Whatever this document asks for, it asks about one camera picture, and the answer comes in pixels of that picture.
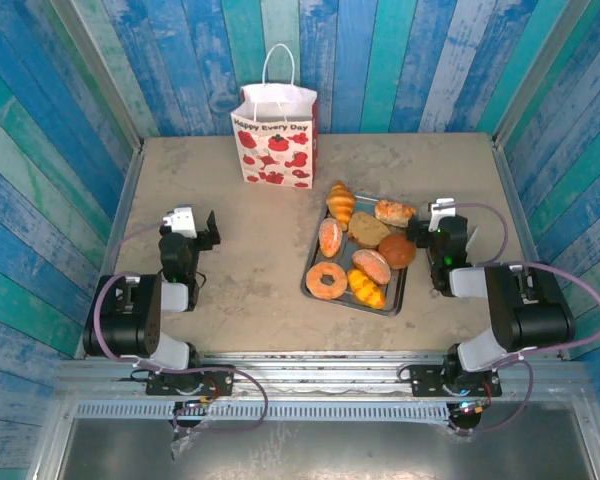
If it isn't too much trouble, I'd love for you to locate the orange sugared oval fake bread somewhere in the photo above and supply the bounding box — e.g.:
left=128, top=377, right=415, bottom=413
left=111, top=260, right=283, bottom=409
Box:
left=318, top=217, right=344, bottom=259
left=351, top=248, right=393, bottom=286

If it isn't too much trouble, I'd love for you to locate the orange fake donut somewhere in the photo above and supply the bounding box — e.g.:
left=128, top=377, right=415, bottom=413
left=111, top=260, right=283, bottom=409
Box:
left=305, top=261, right=349, bottom=301

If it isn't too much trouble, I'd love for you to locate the red white paper gift bag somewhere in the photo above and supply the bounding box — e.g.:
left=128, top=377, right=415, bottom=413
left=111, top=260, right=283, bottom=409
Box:
left=229, top=43, right=320, bottom=190

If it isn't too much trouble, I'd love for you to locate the crusty fake scone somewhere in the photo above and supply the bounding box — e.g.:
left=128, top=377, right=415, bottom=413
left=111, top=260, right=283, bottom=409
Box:
left=373, top=198, right=417, bottom=229

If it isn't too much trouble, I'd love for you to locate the small circuit board with wires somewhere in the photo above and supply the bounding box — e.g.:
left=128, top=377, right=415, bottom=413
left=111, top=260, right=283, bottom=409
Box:
left=175, top=396, right=217, bottom=410
left=452, top=399, right=487, bottom=416

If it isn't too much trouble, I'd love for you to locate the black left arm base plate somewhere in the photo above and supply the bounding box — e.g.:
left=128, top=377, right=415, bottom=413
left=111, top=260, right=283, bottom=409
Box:
left=144, top=364, right=236, bottom=399

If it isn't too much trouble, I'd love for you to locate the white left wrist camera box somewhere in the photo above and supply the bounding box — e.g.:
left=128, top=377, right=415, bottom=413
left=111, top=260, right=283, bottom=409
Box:
left=160, top=204, right=199, bottom=239

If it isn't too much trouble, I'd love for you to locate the golden fake croissant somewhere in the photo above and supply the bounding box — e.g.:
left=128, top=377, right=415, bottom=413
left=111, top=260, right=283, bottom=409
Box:
left=325, top=180, right=357, bottom=232

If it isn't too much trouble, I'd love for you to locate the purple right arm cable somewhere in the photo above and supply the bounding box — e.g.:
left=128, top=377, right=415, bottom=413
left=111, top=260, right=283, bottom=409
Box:
left=447, top=201, right=600, bottom=437

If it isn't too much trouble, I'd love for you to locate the metal corner profile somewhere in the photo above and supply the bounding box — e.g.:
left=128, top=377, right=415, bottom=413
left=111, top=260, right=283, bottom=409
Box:
left=492, top=0, right=581, bottom=146
left=49, top=0, right=145, bottom=151

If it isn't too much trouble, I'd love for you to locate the brown fake bread slice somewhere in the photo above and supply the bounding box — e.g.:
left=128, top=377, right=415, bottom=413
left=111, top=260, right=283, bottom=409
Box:
left=347, top=210, right=392, bottom=250

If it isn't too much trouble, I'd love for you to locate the yellow striped fake bread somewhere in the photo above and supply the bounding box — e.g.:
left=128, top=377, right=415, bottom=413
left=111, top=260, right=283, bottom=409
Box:
left=346, top=268, right=387, bottom=310

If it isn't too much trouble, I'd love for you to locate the brown round fake bun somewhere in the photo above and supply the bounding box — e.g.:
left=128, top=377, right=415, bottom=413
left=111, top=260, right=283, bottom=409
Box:
left=377, top=233, right=417, bottom=270

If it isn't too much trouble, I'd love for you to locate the aluminium rail frame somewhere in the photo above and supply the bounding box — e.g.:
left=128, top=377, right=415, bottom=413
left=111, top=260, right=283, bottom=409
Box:
left=54, top=349, right=594, bottom=407

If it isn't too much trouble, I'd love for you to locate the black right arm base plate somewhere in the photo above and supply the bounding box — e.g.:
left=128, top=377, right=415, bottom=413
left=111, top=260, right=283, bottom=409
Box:
left=409, top=364, right=504, bottom=399

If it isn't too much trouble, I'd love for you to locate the clear plastic bag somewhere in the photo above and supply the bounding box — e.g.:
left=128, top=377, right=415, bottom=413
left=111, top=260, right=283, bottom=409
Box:
left=169, top=422, right=216, bottom=461

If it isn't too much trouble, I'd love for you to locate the metal baking tray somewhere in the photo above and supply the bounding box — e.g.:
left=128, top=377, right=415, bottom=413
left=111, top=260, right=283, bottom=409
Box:
left=300, top=192, right=412, bottom=317

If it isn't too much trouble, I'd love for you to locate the steel sheet panel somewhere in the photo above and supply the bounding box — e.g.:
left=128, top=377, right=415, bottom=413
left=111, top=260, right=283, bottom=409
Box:
left=29, top=417, right=600, bottom=480

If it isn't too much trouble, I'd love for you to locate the grey slotted cable duct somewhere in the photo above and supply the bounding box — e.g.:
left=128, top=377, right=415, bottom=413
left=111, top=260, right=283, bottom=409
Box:
left=74, top=402, right=454, bottom=422

